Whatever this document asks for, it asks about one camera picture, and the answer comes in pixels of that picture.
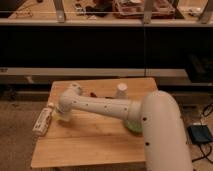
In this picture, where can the red-brown marker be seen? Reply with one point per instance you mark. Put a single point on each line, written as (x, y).
(92, 94)

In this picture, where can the green plate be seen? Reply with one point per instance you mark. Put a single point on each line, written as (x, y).
(133, 127)

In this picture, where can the black power adapter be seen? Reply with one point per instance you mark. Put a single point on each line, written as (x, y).
(200, 134)

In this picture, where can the wooden table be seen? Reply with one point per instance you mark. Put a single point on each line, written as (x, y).
(91, 138)

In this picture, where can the cluttered tray on shelf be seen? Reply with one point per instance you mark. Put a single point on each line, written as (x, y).
(135, 9)

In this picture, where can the white toothpaste tube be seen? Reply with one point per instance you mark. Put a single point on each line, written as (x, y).
(42, 123)

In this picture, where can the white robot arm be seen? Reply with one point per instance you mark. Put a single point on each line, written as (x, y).
(158, 114)

